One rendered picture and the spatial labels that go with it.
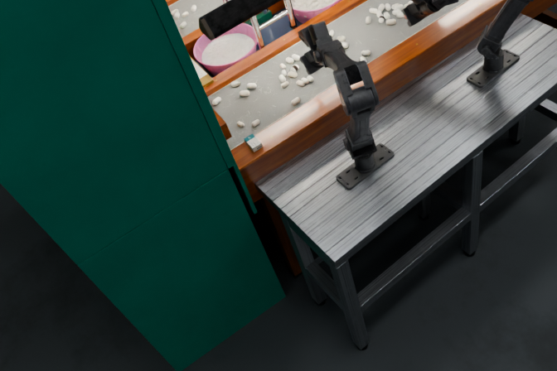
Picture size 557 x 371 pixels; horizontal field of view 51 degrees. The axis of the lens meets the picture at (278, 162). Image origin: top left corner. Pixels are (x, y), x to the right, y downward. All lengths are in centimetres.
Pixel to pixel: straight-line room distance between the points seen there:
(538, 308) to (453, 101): 84
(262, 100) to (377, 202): 59
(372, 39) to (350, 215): 75
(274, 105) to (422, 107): 51
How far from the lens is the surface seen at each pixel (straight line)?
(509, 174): 235
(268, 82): 220
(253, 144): 193
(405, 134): 201
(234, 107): 215
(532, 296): 245
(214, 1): 272
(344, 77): 158
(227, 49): 243
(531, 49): 230
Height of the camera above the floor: 216
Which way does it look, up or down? 48 degrees down
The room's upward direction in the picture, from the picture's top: 19 degrees counter-clockwise
